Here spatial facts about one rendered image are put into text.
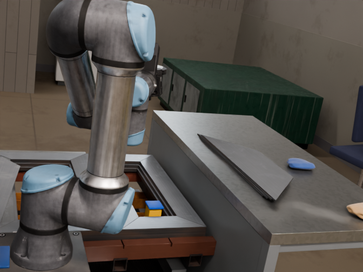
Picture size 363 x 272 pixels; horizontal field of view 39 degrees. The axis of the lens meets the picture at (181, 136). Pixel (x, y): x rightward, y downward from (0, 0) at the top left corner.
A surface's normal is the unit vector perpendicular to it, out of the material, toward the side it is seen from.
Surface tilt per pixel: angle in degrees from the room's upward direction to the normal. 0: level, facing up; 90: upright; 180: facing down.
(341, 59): 90
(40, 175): 7
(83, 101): 128
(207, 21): 90
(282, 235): 90
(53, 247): 73
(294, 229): 0
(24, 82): 90
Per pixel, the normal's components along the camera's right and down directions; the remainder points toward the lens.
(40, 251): 0.22, 0.03
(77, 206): -0.11, 0.03
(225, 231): -0.93, -0.04
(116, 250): 0.33, 0.33
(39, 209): -0.14, 0.29
